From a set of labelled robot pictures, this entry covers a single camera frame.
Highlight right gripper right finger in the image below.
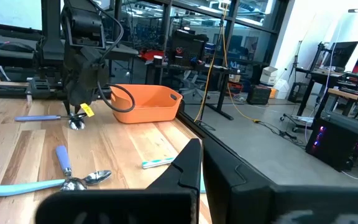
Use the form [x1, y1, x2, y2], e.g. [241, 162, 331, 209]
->
[202, 138, 358, 224]

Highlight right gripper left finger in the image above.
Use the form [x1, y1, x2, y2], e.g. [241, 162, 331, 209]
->
[35, 138, 203, 224]

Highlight teal-handled metal spoon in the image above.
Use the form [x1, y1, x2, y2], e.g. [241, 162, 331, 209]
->
[0, 169, 112, 197]
[141, 157, 176, 170]
[199, 171, 207, 194]

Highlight purple-handled metal spoon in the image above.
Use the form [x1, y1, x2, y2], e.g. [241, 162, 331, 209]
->
[14, 112, 86, 131]
[55, 145, 88, 191]

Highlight orange plastic bin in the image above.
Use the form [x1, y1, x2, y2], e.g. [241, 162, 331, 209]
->
[109, 83, 183, 124]

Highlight black computer mouse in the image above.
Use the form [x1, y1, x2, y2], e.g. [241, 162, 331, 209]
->
[0, 42, 35, 54]

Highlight black storage crate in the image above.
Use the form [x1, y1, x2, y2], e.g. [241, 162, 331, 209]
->
[246, 84, 273, 106]

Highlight black computer tower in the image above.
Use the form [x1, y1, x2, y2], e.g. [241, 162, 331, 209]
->
[305, 116, 358, 172]

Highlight white cardboard boxes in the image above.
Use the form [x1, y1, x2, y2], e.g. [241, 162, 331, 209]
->
[259, 65, 279, 86]

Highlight wooden workbench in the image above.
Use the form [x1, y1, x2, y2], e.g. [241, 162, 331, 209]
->
[326, 88, 358, 108]

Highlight black computer monitor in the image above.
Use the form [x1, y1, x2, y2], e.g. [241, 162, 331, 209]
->
[321, 40, 358, 71]

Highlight yellow cable tag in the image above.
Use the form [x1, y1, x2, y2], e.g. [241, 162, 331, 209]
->
[80, 103, 95, 118]

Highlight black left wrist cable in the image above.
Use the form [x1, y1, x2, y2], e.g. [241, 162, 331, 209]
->
[85, 0, 136, 113]

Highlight yellow hanging cable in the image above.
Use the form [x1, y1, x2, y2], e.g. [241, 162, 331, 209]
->
[193, 0, 262, 124]

